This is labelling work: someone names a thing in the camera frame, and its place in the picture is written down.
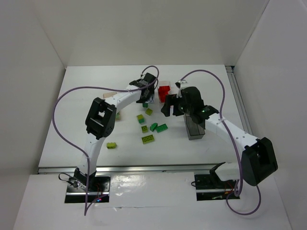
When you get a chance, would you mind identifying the red arched brick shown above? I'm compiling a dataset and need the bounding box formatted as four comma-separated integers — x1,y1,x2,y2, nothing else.
158,85,171,103

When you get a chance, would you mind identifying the lime 2x2 brick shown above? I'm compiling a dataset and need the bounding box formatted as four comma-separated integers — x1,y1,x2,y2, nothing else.
145,108,153,115

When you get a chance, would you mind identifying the lime yellow brick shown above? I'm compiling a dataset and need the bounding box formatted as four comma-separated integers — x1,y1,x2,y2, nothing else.
137,115,145,124

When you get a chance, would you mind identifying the green slope brick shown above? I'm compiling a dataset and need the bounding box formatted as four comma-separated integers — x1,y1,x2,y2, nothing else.
150,123,158,132

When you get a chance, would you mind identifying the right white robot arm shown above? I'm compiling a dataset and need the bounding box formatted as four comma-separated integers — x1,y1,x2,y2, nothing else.
161,87,278,186

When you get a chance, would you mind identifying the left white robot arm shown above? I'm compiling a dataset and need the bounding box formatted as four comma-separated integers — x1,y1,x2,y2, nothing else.
74,73,157,187

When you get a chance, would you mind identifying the clear plastic container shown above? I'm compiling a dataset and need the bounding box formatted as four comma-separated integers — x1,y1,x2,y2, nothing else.
157,81,172,108

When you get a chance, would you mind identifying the grey translucent container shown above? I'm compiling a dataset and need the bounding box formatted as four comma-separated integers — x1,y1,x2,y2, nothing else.
184,115,205,140

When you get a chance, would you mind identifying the lime small square brick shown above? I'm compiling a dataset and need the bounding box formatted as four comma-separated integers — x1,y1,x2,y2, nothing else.
141,126,148,133

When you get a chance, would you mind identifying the tan translucent container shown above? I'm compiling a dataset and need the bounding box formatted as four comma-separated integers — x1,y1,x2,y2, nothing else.
102,92,122,121

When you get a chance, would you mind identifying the lime 2x4 brick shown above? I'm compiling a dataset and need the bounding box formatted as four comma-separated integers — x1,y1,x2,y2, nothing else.
142,135,155,144

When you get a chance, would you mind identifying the lime rounded brick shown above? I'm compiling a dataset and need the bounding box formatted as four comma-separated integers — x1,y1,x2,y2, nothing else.
106,142,117,149

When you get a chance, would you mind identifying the aluminium rail right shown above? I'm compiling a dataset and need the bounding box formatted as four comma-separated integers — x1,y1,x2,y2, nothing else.
225,66,264,170

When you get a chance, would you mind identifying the aluminium rail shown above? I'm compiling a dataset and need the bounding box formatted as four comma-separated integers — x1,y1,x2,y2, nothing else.
38,164,216,174
225,66,264,170

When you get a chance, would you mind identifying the aluminium rail front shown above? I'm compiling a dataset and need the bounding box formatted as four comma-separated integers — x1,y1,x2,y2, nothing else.
38,164,216,174

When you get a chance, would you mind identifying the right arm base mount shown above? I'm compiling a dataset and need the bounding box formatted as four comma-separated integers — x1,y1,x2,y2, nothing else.
191,174,239,201

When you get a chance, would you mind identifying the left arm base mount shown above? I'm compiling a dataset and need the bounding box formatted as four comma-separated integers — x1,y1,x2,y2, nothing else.
58,172,111,204

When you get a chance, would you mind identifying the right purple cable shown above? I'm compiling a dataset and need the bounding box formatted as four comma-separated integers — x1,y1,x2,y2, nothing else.
179,69,262,216

